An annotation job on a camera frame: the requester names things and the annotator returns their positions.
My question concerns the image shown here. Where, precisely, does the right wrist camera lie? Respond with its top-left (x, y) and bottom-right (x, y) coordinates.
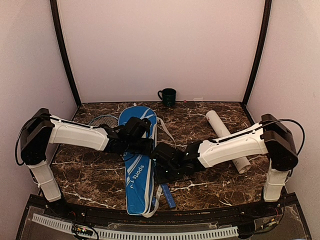
top-left (150, 142), bottom-right (176, 165)

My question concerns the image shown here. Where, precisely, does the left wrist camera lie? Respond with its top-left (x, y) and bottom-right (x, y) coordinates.
top-left (124, 116), bottom-right (151, 138)

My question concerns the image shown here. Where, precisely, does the blue racket bag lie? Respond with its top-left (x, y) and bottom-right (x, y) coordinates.
top-left (118, 106), bottom-right (174, 218)

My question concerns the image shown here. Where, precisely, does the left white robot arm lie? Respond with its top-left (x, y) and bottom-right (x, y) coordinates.
top-left (14, 108), bottom-right (154, 218)

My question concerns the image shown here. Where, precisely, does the black frame post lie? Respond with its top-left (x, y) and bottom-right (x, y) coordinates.
top-left (241, 0), bottom-right (272, 108)
top-left (49, 0), bottom-right (82, 108)

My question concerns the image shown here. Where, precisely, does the white slotted cable duct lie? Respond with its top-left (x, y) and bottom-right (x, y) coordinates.
top-left (31, 213), bottom-right (239, 240)

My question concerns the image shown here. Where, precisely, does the white shuttlecock tube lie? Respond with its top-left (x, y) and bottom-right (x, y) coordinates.
top-left (205, 110), bottom-right (252, 174)

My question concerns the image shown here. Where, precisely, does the dark green mug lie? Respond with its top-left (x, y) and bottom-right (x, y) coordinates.
top-left (157, 88), bottom-right (177, 107)

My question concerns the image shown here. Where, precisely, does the right black frame post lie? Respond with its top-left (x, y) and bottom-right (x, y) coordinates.
top-left (241, 0), bottom-right (272, 108)

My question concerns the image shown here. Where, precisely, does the blue badminton racket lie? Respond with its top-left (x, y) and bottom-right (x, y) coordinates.
top-left (88, 114), bottom-right (118, 128)
top-left (160, 183), bottom-right (176, 209)

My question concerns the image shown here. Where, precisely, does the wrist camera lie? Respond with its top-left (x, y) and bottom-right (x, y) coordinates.
top-left (124, 116), bottom-right (151, 138)
top-left (150, 142), bottom-right (176, 165)

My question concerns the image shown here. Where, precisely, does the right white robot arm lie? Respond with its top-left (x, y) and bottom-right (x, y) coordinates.
top-left (150, 114), bottom-right (301, 217)

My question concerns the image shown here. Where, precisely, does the left black frame post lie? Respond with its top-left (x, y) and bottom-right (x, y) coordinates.
top-left (49, 0), bottom-right (82, 108)

